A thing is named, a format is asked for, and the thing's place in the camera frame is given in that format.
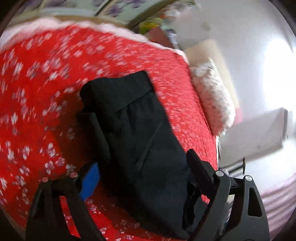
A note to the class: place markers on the pink curtain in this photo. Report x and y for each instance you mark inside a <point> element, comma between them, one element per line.
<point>281,199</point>

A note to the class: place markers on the white floral pillow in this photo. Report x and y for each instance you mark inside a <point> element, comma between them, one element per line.
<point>212,97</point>

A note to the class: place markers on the black pants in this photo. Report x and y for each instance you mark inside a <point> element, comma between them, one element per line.
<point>138,129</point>

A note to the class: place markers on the white side table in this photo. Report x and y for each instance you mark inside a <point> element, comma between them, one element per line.
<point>256,136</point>

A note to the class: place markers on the white frilled bed sheet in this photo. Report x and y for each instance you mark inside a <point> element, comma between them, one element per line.
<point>115,27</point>

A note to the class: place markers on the beige headboard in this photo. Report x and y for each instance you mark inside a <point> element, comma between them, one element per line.
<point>208,51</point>

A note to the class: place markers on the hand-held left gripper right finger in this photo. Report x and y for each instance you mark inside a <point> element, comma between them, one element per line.
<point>200,170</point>

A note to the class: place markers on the plush toys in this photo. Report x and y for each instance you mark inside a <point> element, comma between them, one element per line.
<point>150,23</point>

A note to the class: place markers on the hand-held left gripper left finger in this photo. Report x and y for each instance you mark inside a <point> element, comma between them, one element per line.
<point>90,180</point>

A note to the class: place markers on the wardrobe door with purple flowers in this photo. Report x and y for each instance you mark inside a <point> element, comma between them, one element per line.
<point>92,7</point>

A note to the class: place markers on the red floral bedspread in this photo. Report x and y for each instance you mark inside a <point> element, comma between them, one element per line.
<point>46,97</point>

